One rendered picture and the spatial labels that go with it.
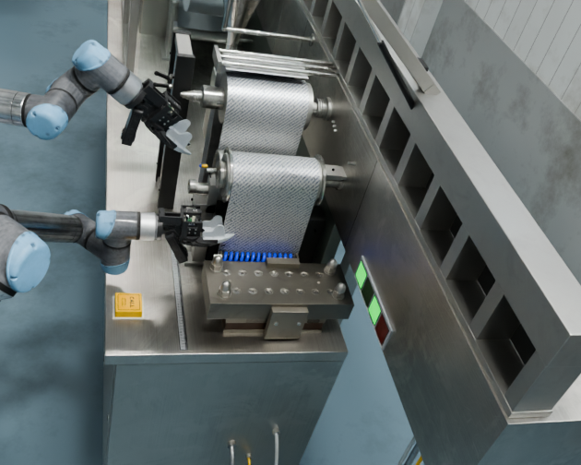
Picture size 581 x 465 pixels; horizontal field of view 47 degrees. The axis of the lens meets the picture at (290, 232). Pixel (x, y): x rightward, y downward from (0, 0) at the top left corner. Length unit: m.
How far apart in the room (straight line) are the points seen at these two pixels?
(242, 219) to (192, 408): 0.57
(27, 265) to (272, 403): 0.88
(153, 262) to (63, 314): 1.11
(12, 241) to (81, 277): 1.74
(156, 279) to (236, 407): 0.44
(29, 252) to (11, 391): 1.40
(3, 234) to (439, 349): 0.92
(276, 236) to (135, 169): 0.68
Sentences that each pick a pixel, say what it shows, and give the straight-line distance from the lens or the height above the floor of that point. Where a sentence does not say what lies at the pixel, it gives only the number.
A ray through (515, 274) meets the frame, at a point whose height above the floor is 1.63.
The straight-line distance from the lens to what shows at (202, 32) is 2.65.
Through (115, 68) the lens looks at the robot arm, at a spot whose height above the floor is 1.53.
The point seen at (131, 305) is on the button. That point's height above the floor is 0.92.
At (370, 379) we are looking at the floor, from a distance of 3.08.
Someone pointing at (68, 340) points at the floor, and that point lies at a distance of 2.96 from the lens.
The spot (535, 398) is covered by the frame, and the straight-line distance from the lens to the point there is 1.18.
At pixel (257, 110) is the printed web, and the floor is 1.35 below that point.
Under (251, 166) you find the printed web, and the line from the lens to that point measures 1.74.
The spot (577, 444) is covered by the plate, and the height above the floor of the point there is 1.36.
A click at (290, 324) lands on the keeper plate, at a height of 0.97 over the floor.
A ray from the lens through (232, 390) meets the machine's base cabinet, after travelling 1.94.
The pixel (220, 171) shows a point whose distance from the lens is 1.74.
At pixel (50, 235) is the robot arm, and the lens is 1.77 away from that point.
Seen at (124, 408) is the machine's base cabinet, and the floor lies 0.67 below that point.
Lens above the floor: 2.28
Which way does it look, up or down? 39 degrees down
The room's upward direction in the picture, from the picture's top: 17 degrees clockwise
